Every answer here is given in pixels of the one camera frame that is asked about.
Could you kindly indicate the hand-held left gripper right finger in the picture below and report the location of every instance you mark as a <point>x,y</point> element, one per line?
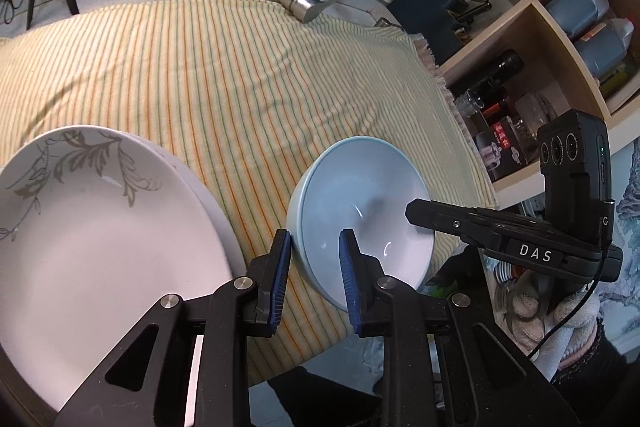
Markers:
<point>348,282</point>

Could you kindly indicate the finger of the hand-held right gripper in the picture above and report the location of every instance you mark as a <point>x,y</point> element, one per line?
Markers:
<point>450,219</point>

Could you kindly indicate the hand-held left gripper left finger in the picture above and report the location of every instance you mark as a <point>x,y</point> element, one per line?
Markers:
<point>277,282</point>

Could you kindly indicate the light blue bowl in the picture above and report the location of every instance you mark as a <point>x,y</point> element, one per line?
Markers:
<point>365,187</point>

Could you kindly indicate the person's right forearm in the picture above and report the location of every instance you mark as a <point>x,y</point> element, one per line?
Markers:
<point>585,357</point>

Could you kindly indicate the person's right hand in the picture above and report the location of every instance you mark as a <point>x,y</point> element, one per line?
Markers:
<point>530,312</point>

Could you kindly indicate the black box red label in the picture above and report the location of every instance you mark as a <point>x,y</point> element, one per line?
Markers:
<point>505,147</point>

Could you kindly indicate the clear glass jar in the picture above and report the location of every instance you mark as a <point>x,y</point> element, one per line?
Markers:
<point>532,112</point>

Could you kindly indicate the yellow oil bottle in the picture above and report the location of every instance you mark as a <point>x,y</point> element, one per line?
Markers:
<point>620,79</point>

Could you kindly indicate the black bottle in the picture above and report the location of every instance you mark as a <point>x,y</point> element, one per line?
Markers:
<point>495,74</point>

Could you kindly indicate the beige wooden shelf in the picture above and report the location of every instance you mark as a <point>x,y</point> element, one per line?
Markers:
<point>500,32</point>

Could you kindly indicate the white plate grey leaf print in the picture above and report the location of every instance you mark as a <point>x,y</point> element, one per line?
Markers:
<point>110,232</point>

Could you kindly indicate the dark blue knife block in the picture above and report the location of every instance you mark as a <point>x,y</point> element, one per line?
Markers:
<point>425,22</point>

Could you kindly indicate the yellow striped towel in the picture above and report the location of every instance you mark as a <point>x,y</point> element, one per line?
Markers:
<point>250,82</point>

